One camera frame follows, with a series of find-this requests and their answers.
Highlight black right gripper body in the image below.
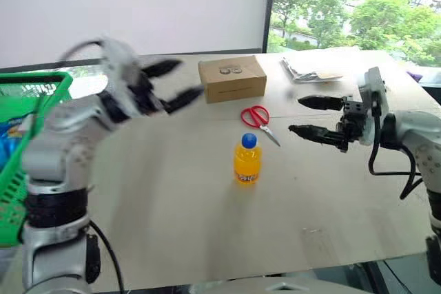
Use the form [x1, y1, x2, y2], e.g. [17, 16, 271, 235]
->
[336, 94, 369, 153]

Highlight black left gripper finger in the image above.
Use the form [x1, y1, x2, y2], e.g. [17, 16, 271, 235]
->
[164, 85, 205, 115]
[142, 59, 183, 81]

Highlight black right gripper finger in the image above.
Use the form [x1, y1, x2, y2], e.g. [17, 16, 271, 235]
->
[297, 94, 346, 112]
[288, 124, 345, 147]

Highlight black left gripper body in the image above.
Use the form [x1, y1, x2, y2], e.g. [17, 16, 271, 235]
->
[119, 65, 170, 118]

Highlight green plastic basket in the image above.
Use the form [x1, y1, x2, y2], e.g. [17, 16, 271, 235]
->
[0, 71, 75, 249]

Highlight brown cardboard box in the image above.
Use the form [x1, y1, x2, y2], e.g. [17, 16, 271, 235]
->
[197, 54, 268, 105]

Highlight orange drink bottle blue cap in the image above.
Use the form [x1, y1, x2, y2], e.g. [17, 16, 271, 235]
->
[233, 132, 263, 186]

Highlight purple object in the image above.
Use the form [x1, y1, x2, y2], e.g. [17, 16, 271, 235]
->
[407, 69, 430, 85]

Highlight dark furniture edge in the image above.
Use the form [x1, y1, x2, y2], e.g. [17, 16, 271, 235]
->
[417, 76, 441, 106]

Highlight blue snack package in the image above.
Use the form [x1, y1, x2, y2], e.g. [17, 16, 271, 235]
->
[0, 116, 30, 173]

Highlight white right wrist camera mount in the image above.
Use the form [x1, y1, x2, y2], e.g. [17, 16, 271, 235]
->
[356, 66, 389, 146]

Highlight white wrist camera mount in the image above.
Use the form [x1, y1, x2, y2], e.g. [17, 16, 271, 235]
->
[356, 66, 389, 146]
[98, 36, 141, 80]

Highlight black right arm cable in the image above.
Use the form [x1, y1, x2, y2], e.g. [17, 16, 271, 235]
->
[367, 110, 425, 200]

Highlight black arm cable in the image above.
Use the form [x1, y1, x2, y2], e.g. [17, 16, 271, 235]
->
[367, 110, 425, 200]
[57, 39, 106, 65]

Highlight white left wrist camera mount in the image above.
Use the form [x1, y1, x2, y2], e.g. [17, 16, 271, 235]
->
[98, 36, 141, 80]

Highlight red handled scissors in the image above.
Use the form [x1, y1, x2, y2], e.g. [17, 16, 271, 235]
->
[240, 105, 282, 148]

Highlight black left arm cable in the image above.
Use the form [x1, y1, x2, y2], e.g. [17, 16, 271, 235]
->
[57, 39, 106, 65]

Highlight black window frame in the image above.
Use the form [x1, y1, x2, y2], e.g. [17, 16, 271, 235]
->
[261, 0, 278, 54]

